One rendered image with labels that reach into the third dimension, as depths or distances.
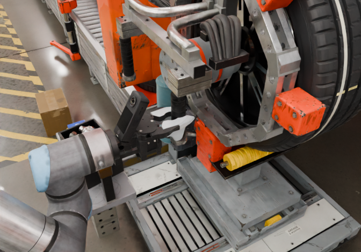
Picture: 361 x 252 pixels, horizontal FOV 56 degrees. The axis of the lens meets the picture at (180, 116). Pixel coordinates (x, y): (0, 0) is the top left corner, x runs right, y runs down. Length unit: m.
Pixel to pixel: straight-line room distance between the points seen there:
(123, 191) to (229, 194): 0.48
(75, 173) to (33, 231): 0.14
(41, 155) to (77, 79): 1.91
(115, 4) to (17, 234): 0.90
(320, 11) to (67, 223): 0.70
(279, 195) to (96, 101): 1.39
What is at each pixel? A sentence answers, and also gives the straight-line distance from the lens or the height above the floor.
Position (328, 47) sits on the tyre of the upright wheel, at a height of 0.99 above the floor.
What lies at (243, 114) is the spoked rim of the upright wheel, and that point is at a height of 0.64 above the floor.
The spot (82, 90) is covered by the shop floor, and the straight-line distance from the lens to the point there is 2.49.
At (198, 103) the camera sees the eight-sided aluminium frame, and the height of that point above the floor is 0.62.
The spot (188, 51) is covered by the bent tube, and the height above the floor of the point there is 1.00.
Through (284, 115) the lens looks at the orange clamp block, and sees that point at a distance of 0.82.
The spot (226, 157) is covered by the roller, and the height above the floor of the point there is 0.53.
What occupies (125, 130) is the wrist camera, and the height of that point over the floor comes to 0.85.
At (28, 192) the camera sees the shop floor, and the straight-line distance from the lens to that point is 1.88.
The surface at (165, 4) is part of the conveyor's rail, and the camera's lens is 3.04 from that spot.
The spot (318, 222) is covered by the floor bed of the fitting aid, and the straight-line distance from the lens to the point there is 1.63.
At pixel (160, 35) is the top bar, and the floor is 0.98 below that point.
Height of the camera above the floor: 1.34
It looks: 38 degrees down
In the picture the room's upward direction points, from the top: straight up
